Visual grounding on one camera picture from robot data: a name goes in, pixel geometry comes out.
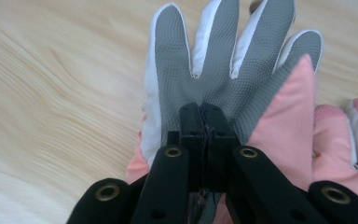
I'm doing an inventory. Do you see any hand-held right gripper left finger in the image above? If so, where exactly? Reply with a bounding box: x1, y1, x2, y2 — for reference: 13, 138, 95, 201
167, 102, 209, 191

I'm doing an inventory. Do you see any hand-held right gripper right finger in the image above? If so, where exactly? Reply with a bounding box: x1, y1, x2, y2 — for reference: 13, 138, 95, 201
202, 102, 241, 191

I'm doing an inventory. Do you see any pink glove with grey palm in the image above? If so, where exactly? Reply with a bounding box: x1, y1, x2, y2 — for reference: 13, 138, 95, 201
125, 0, 324, 224

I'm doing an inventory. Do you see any pink glove with printed back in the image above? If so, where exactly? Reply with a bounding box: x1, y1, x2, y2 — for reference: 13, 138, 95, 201
310, 97, 358, 210

